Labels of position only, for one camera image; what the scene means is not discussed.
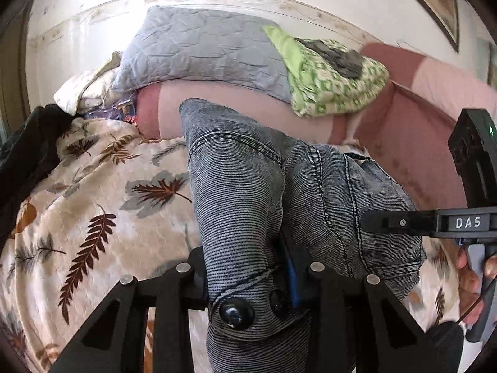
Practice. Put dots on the white crumpled cloth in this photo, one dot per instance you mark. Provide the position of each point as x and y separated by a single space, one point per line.
89 89

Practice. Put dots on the blue-grey denim pants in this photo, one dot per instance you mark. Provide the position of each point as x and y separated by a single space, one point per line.
233 186

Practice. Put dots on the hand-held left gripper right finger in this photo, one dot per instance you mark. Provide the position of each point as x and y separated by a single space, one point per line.
292 285

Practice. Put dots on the colourful printed packet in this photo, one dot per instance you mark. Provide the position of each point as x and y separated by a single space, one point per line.
126 109

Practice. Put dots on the black garment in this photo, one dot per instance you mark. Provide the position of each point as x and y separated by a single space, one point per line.
27 151

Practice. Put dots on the dark grey cloth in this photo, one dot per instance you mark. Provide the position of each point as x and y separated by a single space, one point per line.
337 58

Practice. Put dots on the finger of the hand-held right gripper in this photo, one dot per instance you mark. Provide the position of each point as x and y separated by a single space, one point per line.
400 222

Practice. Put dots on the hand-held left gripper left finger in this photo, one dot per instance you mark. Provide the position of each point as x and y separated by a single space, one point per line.
174 311

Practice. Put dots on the framed wall picture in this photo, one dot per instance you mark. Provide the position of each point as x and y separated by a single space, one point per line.
438 4

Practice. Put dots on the green patterned cloth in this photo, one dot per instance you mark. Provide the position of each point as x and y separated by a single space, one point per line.
330 85

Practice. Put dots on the leaf printed blanket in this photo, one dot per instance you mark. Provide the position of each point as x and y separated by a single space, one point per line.
116 186

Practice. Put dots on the person's right hand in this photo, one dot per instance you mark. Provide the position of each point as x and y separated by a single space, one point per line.
468 283

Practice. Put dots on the brown wooden frame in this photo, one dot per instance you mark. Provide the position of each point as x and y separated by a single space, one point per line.
13 77

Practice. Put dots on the grey quilted pillow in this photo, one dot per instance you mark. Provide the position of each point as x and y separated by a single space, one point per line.
202 50

